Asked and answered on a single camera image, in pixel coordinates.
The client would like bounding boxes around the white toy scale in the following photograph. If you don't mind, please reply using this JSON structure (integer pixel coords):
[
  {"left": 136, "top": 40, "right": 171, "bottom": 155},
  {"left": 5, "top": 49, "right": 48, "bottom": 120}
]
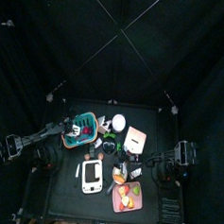
[{"left": 79, "top": 158, "right": 106, "bottom": 196}]

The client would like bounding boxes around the white toy knife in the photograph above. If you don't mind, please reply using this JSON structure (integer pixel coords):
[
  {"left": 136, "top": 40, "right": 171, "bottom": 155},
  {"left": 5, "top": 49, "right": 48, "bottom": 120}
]
[{"left": 73, "top": 163, "right": 81, "bottom": 188}]

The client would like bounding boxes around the orange toy bread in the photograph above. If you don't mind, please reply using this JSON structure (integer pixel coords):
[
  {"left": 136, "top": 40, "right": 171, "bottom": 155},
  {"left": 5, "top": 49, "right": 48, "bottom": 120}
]
[{"left": 112, "top": 175, "right": 127, "bottom": 185}]

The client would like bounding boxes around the small black block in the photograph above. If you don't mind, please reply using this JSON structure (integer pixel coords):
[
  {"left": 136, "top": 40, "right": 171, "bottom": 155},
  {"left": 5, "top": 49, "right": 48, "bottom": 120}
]
[{"left": 88, "top": 143, "right": 96, "bottom": 158}]

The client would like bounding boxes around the teal basket orange rim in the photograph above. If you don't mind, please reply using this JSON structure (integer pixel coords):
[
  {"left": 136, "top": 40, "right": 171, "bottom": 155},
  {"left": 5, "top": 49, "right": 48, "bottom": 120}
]
[{"left": 60, "top": 110, "right": 100, "bottom": 152}]

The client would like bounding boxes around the black round toy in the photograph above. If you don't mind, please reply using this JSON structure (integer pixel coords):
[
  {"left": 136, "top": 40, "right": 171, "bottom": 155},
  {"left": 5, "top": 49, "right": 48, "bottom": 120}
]
[{"left": 101, "top": 138, "right": 117, "bottom": 156}]

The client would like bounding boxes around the small white brown box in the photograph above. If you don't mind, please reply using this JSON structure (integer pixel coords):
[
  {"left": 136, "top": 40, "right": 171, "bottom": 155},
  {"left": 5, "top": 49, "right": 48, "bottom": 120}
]
[{"left": 95, "top": 115, "right": 113, "bottom": 136}]

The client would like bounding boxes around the orange toy food piece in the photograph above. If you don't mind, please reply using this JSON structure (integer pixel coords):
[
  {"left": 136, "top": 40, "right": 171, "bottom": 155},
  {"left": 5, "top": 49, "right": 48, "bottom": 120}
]
[{"left": 127, "top": 197, "right": 136, "bottom": 210}]

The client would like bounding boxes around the green toy leaf piece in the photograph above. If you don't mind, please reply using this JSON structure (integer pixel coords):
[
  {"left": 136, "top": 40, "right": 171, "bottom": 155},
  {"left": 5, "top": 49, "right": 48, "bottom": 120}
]
[{"left": 103, "top": 131, "right": 116, "bottom": 141}]

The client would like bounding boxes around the yellow egg sushi toy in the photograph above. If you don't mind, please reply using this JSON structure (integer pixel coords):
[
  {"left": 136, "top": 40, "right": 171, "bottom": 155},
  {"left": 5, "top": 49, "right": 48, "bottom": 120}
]
[{"left": 117, "top": 185, "right": 127, "bottom": 198}]

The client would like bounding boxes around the small silver frying pan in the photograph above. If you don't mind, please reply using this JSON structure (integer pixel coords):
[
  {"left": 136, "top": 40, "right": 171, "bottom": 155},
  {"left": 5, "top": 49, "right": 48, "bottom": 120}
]
[{"left": 105, "top": 164, "right": 129, "bottom": 197}]

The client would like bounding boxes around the pink rectangular tray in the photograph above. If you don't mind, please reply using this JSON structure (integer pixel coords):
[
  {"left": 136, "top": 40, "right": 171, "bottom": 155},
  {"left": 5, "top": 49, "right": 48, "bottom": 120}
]
[{"left": 110, "top": 180, "right": 145, "bottom": 215}]

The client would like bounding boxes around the red toy food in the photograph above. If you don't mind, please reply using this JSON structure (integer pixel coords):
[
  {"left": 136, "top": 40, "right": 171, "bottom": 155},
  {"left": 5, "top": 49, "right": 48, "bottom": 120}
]
[{"left": 81, "top": 125, "right": 94, "bottom": 136}]

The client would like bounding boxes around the white toy egg half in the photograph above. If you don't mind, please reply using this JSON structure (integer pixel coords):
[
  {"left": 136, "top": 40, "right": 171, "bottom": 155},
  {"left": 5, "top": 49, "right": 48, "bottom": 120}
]
[{"left": 121, "top": 195, "right": 130, "bottom": 208}]

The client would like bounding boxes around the green toy food piece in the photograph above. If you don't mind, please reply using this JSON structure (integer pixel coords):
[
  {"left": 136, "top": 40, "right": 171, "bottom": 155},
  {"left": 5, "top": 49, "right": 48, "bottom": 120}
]
[{"left": 131, "top": 184, "right": 142, "bottom": 197}]

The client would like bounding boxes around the small white card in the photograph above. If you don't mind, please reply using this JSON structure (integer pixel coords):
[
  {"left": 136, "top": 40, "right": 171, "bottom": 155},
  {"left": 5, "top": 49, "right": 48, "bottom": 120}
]
[{"left": 94, "top": 137, "right": 104, "bottom": 149}]

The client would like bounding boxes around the small white packet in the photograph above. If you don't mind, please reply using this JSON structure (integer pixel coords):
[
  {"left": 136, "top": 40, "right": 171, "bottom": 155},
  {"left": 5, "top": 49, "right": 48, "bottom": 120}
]
[{"left": 129, "top": 166, "right": 143, "bottom": 181}]

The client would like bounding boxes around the white round cup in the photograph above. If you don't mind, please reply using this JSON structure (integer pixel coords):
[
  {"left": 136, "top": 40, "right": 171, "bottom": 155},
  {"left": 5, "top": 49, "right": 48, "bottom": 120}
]
[{"left": 111, "top": 113, "right": 128, "bottom": 134}]

